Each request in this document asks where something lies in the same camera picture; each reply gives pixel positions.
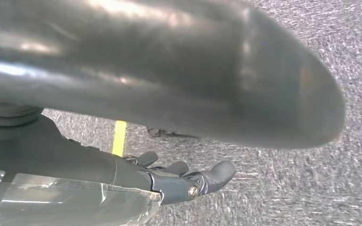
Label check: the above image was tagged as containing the dark metal floor stand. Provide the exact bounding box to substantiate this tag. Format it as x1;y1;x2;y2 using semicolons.
147;126;200;139

